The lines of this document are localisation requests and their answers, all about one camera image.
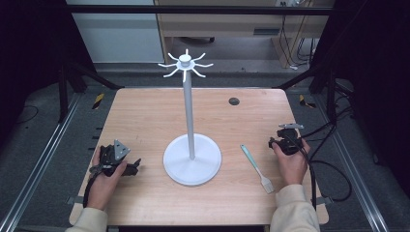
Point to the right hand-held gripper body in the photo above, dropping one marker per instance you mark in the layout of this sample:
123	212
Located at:
288	143

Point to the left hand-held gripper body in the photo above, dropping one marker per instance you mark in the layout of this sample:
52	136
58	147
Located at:
120	149

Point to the white hook rack stand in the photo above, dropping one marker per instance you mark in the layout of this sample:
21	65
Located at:
191	161

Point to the person's right hand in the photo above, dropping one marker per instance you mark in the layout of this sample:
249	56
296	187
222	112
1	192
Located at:
293	169

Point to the person's left hand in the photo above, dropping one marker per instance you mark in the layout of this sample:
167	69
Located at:
101	188

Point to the yellow black tape marker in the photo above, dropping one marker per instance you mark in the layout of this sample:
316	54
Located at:
98	101
304	101

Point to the dark round table grommet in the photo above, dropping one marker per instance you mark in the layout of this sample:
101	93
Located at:
234	101

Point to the white cabinet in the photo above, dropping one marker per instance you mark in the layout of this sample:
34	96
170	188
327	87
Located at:
119	35

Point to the black curtain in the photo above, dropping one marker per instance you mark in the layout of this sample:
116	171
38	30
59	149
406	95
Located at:
374	64
29	48

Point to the light wooden desk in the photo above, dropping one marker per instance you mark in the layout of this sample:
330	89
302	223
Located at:
225	25

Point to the grey table bracket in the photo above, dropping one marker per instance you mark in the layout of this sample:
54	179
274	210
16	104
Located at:
324	200
74	200

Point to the black metal frame strut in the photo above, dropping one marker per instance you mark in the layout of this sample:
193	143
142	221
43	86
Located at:
330	93
63	93

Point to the aluminium floor rail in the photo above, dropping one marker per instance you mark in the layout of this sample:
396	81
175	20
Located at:
42	161
354	174

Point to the black horizontal frame bar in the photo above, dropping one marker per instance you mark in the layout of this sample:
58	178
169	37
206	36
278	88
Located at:
193	9

